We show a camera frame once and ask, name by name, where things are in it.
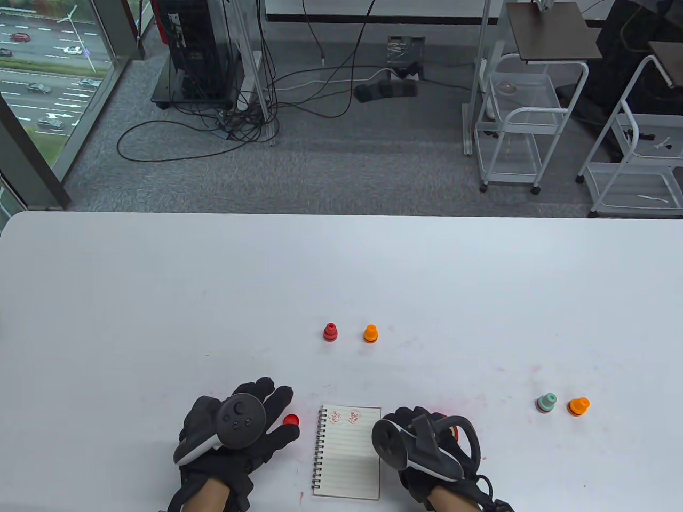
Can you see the person's left hand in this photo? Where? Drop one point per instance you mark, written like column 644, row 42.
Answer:
column 272, row 405

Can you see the person's right hand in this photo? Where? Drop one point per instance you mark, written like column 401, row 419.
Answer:
column 427, row 416

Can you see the red stamp cap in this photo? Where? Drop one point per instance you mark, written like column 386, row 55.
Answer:
column 291, row 420

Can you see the red tin lid yellow label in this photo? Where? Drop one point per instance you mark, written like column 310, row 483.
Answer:
column 454, row 432

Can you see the white spiral lined notebook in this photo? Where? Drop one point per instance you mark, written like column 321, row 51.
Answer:
column 347, row 458

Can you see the red reward stamp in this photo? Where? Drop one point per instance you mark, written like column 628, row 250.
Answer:
column 330, row 333

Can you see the orange reward stamp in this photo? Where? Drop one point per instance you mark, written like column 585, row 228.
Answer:
column 579, row 406
column 371, row 335

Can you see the green reward stamp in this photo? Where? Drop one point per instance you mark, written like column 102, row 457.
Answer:
column 546, row 402

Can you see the person's right forearm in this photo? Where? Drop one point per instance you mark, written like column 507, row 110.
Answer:
column 453, row 504

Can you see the person's left forearm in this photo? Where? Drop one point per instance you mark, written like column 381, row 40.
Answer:
column 205, row 498

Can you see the dark grey left hand controller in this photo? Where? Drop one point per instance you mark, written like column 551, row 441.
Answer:
column 240, row 421

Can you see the dark grey hand controller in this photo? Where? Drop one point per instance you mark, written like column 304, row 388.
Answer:
column 389, row 442
column 240, row 421

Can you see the dark grey right hand controller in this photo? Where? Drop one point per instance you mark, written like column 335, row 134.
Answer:
column 389, row 442

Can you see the aluminium profile leg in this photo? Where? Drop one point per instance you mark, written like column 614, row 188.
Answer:
column 269, row 128

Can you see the small white dish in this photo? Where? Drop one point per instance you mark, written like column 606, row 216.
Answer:
column 506, row 88

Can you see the black computer tower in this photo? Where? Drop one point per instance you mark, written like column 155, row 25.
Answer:
column 195, row 53

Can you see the black wrapped box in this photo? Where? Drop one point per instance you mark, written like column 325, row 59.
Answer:
column 405, row 56

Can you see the tall aluminium pole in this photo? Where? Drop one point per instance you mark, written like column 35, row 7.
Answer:
column 483, row 32

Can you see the brown top side table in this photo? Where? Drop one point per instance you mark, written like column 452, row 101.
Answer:
column 669, row 61
column 552, row 32

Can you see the long white table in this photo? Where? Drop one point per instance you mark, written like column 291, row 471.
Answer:
column 427, row 6

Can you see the glass window dark frame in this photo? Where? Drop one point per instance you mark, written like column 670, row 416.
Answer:
column 48, row 64

